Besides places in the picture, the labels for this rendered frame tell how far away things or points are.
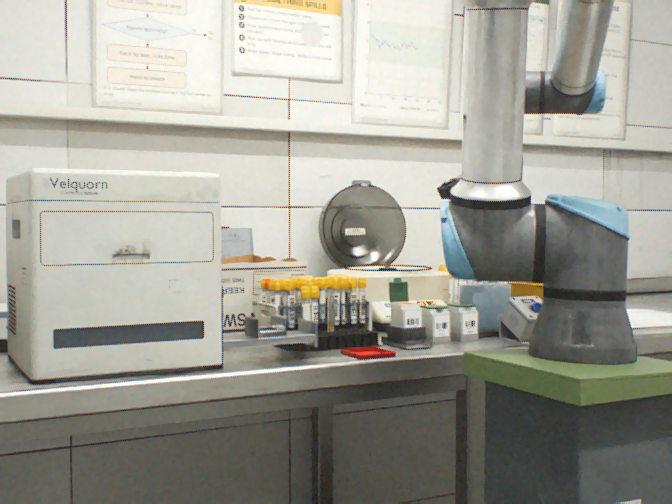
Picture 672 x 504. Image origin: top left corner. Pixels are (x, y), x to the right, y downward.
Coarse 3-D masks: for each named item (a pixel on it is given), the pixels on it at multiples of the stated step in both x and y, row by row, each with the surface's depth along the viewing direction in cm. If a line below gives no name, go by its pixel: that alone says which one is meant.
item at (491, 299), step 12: (468, 288) 164; (480, 288) 164; (492, 288) 166; (504, 288) 167; (468, 300) 164; (480, 300) 164; (492, 300) 166; (504, 300) 167; (480, 312) 164; (492, 312) 166; (480, 324) 164; (492, 324) 166; (480, 336) 163
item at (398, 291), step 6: (390, 282) 153; (396, 282) 154; (402, 282) 155; (390, 288) 153; (396, 288) 154; (402, 288) 155; (390, 294) 153; (396, 294) 154; (402, 294) 154; (390, 300) 153; (396, 300) 154; (402, 300) 154; (408, 300) 155
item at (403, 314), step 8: (392, 304) 152; (400, 304) 150; (408, 304) 150; (416, 304) 151; (392, 312) 152; (400, 312) 150; (408, 312) 149; (416, 312) 150; (392, 320) 152; (400, 320) 150; (408, 320) 149; (416, 320) 150
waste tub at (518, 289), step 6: (510, 282) 173; (516, 282) 172; (522, 282) 176; (516, 288) 172; (522, 288) 170; (528, 288) 169; (534, 288) 167; (540, 288) 166; (516, 294) 172; (522, 294) 170; (528, 294) 169; (534, 294) 167; (540, 294) 166
